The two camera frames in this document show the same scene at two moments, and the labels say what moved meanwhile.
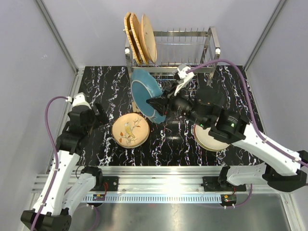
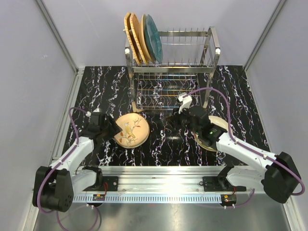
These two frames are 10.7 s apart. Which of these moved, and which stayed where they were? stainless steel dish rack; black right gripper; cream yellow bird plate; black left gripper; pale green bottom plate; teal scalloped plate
Moved: black right gripper; teal scalloped plate; black left gripper
Stayed: cream yellow bird plate; pale green bottom plate; stainless steel dish rack
